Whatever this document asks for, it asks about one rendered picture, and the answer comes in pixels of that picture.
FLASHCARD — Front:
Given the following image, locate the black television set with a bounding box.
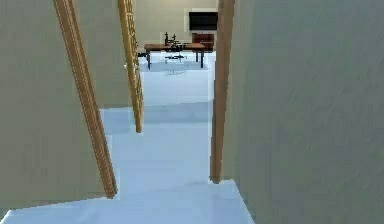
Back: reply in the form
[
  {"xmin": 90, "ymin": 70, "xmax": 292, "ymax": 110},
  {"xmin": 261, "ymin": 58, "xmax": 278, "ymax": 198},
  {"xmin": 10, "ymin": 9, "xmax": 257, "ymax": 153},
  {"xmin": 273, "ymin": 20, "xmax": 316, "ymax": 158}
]
[{"xmin": 188, "ymin": 11, "xmax": 219, "ymax": 31}]

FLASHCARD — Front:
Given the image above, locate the dark brown wooden cabinet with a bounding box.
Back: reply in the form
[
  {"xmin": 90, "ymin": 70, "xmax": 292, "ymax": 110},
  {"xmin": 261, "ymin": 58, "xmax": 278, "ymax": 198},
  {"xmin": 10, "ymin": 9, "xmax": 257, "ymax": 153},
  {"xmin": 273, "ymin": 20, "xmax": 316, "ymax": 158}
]
[{"xmin": 191, "ymin": 32, "xmax": 215, "ymax": 53}]

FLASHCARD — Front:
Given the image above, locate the brown wooden table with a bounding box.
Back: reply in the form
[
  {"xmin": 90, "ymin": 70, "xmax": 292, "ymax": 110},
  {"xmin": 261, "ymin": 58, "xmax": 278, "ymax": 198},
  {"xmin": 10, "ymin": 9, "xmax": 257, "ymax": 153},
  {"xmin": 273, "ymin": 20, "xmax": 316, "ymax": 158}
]
[{"xmin": 143, "ymin": 42, "xmax": 206, "ymax": 71}]

